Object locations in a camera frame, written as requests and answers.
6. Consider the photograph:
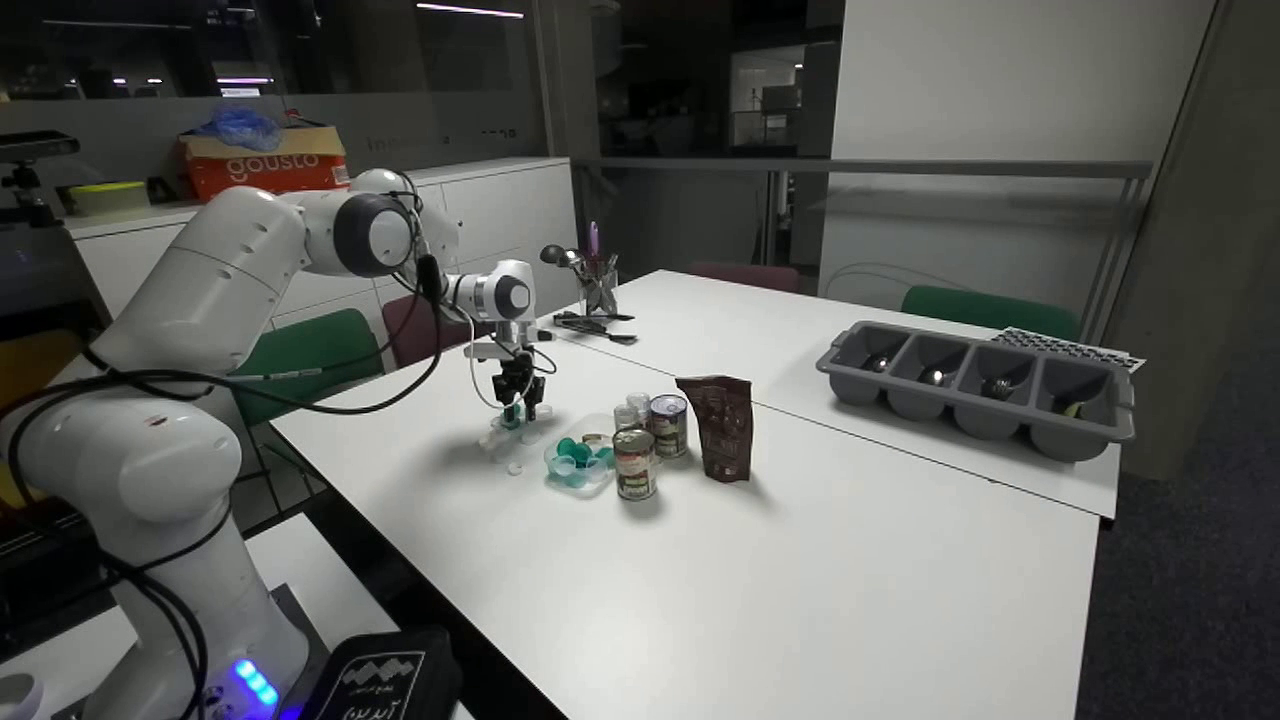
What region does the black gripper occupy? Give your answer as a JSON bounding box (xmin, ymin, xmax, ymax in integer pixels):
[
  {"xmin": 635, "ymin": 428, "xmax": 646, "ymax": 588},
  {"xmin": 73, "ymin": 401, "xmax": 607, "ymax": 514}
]
[{"xmin": 485, "ymin": 330, "xmax": 551, "ymax": 420}]

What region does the clear plastic lunch box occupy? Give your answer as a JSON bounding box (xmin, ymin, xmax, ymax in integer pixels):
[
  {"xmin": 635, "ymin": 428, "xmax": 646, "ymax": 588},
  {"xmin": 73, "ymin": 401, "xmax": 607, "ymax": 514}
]
[{"xmin": 541, "ymin": 428, "xmax": 622, "ymax": 499}]

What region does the black patterned control box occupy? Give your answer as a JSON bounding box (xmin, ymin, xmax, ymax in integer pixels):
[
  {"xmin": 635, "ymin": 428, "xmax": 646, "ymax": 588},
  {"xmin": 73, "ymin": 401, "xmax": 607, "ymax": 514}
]
[{"xmin": 303, "ymin": 628, "xmax": 469, "ymax": 720}]

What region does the orange box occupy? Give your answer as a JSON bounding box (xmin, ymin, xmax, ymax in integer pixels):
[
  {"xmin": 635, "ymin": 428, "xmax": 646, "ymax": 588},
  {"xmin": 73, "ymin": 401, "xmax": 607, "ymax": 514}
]
[{"xmin": 178, "ymin": 125, "xmax": 354, "ymax": 206}]

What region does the maroon chair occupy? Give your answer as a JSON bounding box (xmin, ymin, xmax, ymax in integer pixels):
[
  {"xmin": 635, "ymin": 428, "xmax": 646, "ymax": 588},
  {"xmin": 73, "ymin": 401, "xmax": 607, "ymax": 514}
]
[
  {"xmin": 693, "ymin": 254, "xmax": 812, "ymax": 296},
  {"xmin": 377, "ymin": 290, "xmax": 473, "ymax": 372}
]

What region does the black desk stand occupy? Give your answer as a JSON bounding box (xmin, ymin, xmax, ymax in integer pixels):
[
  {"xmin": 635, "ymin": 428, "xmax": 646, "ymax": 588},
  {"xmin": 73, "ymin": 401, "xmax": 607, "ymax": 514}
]
[{"xmin": 537, "ymin": 239, "xmax": 642, "ymax": 349}]

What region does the brown foil pouch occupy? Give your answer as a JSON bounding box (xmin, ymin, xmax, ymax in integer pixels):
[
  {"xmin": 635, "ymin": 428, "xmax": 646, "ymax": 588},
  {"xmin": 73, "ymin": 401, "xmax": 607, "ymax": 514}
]
[{"xmin": 671, "ymin": 372, "xmax": 759, "ymax": 489}]

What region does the green chair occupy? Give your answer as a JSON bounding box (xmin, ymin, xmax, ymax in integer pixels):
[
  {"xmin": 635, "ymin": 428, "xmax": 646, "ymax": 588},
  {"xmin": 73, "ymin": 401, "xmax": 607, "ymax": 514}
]
[
  {"xmin": 234, "ymin": 307, "xmax": 393, "ymax": 431},
  {"xmin": 902, "ymin": 281, "xmax": 1083, "ymax": 345}
]

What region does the blue plastic bag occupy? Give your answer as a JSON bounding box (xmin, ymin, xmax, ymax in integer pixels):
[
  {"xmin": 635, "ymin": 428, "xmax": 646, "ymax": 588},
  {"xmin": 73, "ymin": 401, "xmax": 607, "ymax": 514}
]
[{"xmin": 197, "ymin": 105, "xmax": 289, "ymax": 150}]

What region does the yellow green container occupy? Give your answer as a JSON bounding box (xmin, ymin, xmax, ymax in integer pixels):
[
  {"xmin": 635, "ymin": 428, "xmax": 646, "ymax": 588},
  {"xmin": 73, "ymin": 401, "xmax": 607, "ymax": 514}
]
[{"xmin": 55, "ymin": 174, "xmax": 152, "ymax": 218}]

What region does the grey cutlery tray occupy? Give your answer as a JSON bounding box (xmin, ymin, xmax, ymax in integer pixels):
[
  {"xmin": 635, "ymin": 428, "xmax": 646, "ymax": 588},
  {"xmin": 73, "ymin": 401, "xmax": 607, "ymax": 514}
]
[{"xmin": 812, "ymin": 315, "xmax": 1141, "ymax": 466}]

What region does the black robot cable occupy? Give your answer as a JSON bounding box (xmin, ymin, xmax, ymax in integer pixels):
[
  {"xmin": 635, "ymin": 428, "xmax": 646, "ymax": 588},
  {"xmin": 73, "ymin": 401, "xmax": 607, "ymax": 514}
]
[{"xmin": 0, "ymin": 253, "xmax": 454, "ymax": 514}]

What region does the black tripod mount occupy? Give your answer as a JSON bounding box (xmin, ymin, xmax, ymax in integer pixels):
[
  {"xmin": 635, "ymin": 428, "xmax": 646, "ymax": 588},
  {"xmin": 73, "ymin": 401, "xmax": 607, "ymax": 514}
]
[{"xmin": 0, "ymin": 128, "xmax": 85, "ymax": 230}]

